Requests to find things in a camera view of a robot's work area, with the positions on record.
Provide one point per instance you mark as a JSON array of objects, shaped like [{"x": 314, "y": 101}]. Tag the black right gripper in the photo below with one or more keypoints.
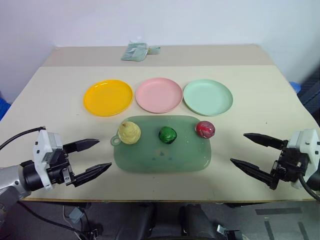
[{"x": 290, "y": 165}]

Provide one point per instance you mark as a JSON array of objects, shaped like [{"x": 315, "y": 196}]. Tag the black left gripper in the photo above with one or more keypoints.
[{"x": 60, "y": 167}]

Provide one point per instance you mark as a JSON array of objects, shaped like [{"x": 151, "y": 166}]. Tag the yellow toy pear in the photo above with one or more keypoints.
[{"x": 129, "y": 133}]

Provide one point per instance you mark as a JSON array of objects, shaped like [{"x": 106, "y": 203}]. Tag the red toy apple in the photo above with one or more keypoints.
[{"x": 205, "y": 129}]

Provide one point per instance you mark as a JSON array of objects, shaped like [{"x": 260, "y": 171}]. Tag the yellow plastic plate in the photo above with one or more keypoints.
[{"x": 107, "y": 97}]

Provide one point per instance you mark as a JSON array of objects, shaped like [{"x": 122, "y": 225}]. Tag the light green plastic plate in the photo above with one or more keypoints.
[{"x": 208, "y": 97}]

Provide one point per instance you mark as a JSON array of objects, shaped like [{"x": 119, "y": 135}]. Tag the green toy pepper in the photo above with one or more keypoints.
[{"x": 167, "y": 135}]

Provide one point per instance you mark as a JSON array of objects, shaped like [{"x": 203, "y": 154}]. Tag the pink plastic plate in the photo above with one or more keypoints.
[{"x": 158, "y": 95}]

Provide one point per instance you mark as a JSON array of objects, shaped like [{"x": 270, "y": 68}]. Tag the grey plug connector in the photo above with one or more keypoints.
[{"x": 75, "y": 214}]

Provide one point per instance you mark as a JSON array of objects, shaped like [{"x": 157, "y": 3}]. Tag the green translucent cutting board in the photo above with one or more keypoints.
[{"x": 162, "y": 157}]

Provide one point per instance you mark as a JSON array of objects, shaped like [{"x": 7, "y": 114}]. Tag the dark fabric object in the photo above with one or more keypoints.
[{"x": 311, "y": 92}]

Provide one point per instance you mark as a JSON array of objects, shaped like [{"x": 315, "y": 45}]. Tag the silver metal clamp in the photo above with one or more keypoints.
[{"x": 220, "y": 229}]

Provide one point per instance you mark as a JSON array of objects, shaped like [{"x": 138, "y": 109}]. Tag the clear plastic bag packet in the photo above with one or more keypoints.
[{"x": 134, "y": 51}]

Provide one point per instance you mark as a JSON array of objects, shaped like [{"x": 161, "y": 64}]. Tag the small green wrapped packet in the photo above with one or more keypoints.
[{"x": 154, "y": 50}]

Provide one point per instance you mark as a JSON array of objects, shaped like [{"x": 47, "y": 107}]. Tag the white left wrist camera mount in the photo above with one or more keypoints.
[{"x": 41, "y": 142}]

